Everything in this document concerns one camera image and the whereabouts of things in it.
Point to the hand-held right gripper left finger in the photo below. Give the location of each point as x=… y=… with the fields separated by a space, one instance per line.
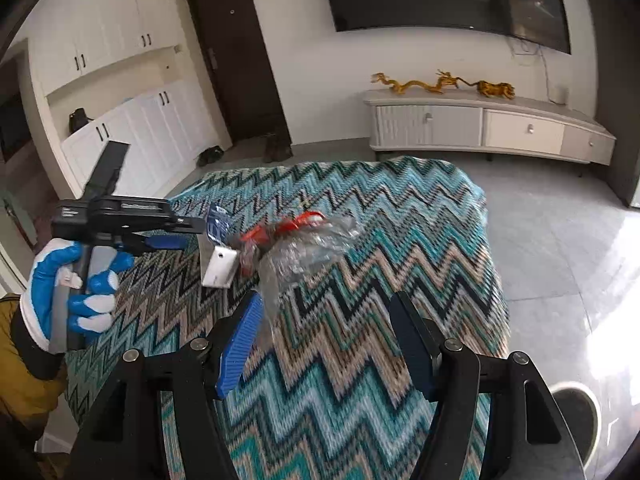
x=240 y=345

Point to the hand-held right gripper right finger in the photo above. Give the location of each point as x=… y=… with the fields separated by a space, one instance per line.
x=417 y=350

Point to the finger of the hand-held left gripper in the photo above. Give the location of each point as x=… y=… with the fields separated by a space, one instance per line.
x=167 y=243
x=192 y=223

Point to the blue white packet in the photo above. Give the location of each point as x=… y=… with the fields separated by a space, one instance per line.
x=220 y=267

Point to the red wrapper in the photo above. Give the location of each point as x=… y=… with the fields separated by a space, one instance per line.
x=252 y=236

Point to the clear plastic bag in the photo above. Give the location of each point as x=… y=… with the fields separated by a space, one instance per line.
x=300 y=260

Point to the white round bin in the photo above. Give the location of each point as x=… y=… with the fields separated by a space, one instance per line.
x=575 y=415

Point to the person's left forearm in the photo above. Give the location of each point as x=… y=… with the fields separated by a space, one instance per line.
x=20 y=385

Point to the person's left hand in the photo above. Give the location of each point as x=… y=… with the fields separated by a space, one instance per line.
x=42 y=280

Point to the dark shoes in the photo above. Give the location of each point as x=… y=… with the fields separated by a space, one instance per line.
x=210 y=156

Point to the zigzag knit blanket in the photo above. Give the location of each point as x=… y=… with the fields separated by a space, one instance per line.
x=350 y=310

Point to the white base cupboards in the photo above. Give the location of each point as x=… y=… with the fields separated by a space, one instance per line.
x=145 y=135

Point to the black bag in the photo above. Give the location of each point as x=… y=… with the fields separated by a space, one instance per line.
x=78 y=120

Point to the brown boots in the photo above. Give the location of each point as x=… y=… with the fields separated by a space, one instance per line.
x=277 y=147

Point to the dark brown door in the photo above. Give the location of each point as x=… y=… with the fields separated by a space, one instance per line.
x=235 y=60

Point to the white television cabinet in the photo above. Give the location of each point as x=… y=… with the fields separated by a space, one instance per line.
x=520 y=130

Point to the golden dragon figurine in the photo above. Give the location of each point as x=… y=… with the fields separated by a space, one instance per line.
x=405 y=85
x=447 y=80

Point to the golden tiger figurine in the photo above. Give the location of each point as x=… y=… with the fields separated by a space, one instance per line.
x=495 y=90

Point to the grey refrigerator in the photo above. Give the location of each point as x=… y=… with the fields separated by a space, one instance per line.
x=615 y=110

